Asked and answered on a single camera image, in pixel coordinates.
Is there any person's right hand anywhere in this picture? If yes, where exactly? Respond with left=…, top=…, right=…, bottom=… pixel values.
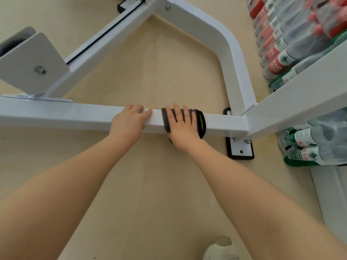
left=164, top=103, right=209, bottom=153

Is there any black steel machine cable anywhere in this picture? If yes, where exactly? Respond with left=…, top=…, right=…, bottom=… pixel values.
left=66, top=0, right=145, bottom=66

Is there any person's left forearm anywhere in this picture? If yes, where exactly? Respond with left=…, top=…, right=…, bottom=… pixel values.
left=0, top=135, right=133, bottom=260

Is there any person's left hand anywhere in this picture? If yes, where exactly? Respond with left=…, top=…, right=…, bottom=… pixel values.
left=108, top=104, right=153, bottom=147

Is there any stack of water bottle packs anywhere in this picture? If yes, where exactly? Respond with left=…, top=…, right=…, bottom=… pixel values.
left=246, top=0, right=347, bottom=168

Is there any white gym machine frame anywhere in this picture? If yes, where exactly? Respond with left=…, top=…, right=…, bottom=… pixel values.
left=0, top=0, right=347, bottom=161

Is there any white sneaker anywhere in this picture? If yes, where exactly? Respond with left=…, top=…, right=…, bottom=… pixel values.
left=202, top=235, right=241, bottom=260

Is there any dark grey cleaning cloth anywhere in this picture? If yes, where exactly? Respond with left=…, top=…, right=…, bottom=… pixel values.
left=161, top=107, right=207, bottom=144

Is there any person's right forearm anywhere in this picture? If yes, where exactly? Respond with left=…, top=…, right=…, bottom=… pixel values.
left=189, top=142, right=347, bottom=260

